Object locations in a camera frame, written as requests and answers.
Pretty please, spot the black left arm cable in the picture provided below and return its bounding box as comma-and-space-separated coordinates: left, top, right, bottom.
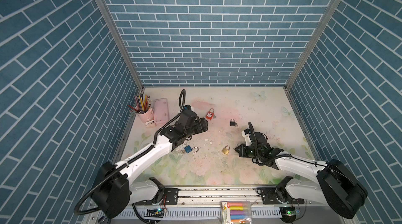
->
73, 89, 186, 224

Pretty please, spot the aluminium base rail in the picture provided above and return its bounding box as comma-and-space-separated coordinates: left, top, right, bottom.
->
82, 186, 359, 224

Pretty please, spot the blue padlock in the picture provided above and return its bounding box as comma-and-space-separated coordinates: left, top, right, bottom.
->
181, 145, 199, 154

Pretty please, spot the aluminium corner post left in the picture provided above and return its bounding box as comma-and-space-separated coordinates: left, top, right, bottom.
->
95, 0, 144, 93

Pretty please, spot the brass padlock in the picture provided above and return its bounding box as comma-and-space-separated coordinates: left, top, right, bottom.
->
222, 145, 230, 155

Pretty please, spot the pink pencil cup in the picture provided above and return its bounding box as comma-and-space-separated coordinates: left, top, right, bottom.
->
137, 108, 156, 128

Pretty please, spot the marker pen box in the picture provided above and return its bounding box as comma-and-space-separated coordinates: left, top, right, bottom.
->
220, 201, 253, 224

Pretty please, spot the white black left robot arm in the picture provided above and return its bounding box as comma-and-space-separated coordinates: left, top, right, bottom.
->
89, 109, 208, 219

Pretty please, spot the pink pencil case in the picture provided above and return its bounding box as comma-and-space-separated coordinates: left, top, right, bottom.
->
153, 98, 170, 127

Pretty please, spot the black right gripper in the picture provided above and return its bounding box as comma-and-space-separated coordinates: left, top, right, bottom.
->
233, 143, 262, 160

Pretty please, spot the red padlock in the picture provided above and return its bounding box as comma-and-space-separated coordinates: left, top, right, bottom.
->
206, 108, 216, 120

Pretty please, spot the aluminium corner post right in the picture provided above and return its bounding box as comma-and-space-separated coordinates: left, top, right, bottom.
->
284, 0, 341, 92

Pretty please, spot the aluminium corner post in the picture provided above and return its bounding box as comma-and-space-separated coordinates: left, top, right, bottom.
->
284, 0, 341, 92
95, 0, 144, 93

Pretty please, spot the black padlock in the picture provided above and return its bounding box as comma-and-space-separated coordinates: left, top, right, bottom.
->
229, 119, 238, 127

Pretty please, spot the coloured pencils bundle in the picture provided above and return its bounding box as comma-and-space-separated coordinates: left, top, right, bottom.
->
128, 94, 151, 114

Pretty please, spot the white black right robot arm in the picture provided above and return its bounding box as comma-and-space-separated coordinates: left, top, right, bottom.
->
235, 129, 368, 219

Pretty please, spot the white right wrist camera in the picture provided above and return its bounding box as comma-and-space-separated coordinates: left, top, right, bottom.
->
241, 129, 252, 146

